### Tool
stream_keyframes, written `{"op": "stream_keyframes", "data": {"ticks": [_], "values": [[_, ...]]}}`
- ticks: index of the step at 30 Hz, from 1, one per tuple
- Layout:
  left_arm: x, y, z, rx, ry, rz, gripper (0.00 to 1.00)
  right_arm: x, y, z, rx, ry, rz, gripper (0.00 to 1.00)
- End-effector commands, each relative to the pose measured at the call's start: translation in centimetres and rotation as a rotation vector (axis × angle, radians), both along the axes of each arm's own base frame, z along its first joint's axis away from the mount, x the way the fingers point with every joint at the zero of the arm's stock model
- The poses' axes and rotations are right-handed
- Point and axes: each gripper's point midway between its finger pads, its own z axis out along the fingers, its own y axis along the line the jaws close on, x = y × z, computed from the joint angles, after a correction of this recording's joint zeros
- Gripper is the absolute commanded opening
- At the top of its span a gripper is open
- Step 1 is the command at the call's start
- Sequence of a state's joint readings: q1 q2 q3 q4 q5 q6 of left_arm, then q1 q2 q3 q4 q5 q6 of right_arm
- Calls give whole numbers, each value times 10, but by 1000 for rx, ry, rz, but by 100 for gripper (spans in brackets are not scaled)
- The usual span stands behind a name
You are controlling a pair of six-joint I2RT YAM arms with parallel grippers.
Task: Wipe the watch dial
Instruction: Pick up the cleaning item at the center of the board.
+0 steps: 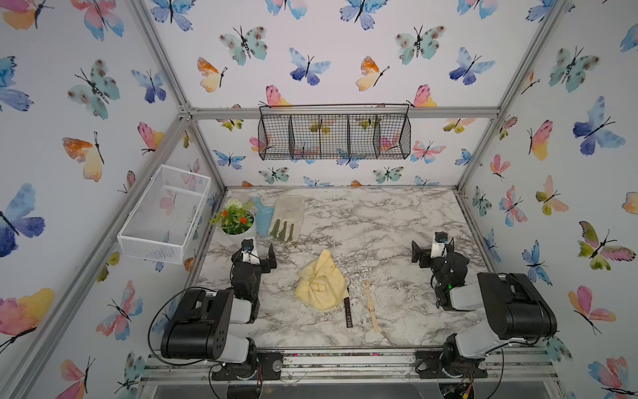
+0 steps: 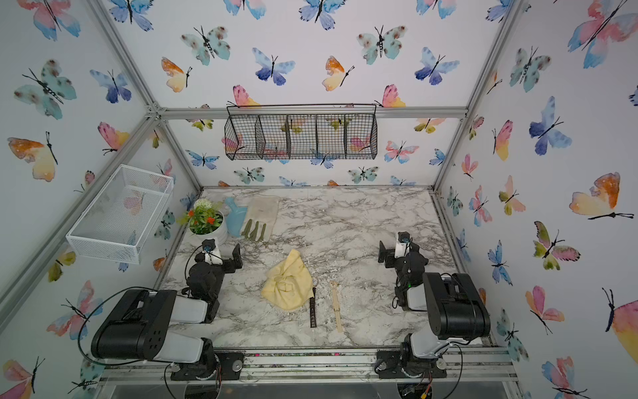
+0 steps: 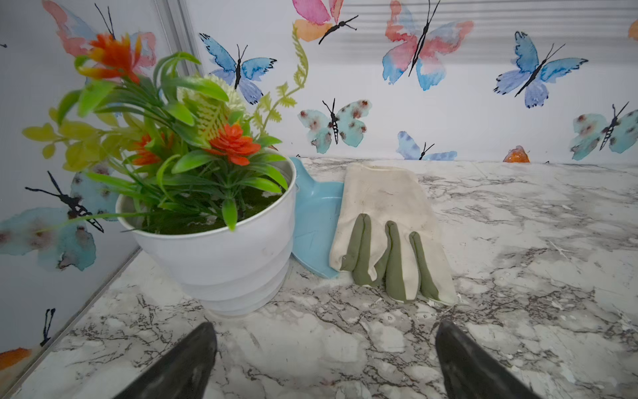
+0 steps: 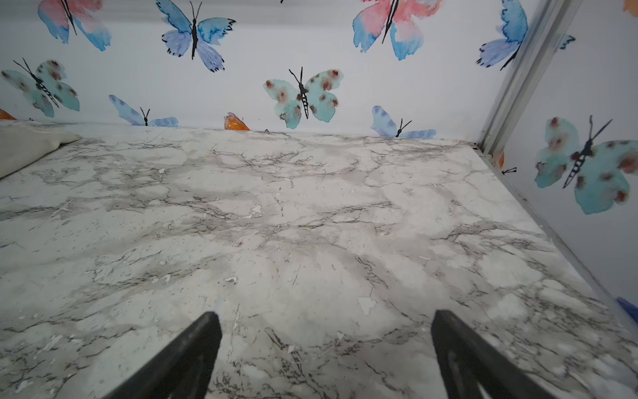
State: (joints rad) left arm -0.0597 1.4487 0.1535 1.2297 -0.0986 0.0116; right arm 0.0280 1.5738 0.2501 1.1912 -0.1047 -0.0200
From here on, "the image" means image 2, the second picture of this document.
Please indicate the light blue scoop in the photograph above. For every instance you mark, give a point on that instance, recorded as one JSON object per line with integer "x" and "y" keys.
{"x": 235, "y": 218}

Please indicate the yellow cloth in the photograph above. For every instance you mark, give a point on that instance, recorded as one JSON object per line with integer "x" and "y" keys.
{"x": 289, "y": 284}

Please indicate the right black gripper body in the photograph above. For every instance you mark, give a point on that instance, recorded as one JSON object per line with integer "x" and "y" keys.
{"x": 391, "y": 254}

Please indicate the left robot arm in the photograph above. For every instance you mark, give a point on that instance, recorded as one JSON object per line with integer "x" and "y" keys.
{"x": 137, "y": 329}

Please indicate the white pot with flowers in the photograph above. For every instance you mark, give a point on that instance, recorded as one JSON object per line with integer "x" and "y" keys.
{"x": 206, "y": 220}

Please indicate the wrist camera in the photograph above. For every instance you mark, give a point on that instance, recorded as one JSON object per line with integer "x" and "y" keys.
{"x": 402, "y": 245}
{"x": 211, "y": 252}

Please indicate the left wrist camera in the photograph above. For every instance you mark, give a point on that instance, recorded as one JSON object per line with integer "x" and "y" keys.
{"x": 211, "y": 252}

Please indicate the white mesh wall basket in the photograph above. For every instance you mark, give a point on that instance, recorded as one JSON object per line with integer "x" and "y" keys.
{"x": 118, "y": 221}

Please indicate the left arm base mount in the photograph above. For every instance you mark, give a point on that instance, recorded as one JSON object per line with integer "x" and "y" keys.
{"x": 213, "y": 366}

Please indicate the beige green garden glove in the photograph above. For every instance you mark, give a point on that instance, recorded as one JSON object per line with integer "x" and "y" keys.
{"x": 260, "y": 218}

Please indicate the brown strap gold watch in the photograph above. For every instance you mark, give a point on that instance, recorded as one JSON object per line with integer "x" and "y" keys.
{"x": 313, "y": 309}

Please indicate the aluminium front rail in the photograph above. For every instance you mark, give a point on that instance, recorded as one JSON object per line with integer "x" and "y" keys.
{"x": 362, "y": 364}

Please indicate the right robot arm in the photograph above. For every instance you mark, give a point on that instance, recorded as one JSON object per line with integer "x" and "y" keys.
{"x": 455, "y": 312}

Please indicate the black wire wall basket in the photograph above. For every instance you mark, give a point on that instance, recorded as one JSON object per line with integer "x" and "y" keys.
{"x": 301, "y": 132}

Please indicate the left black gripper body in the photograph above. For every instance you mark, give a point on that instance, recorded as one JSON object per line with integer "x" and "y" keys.
{"x": 228, "y": 263}

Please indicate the wooden stick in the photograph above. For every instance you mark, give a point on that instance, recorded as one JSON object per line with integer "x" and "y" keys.
{"x": 336, "y": 306}

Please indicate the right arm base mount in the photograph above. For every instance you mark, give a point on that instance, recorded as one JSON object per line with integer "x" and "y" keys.
{"x": 396, "y": 365}

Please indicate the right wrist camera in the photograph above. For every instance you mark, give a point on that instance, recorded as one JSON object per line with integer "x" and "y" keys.
{"x": 402, "y": 245}

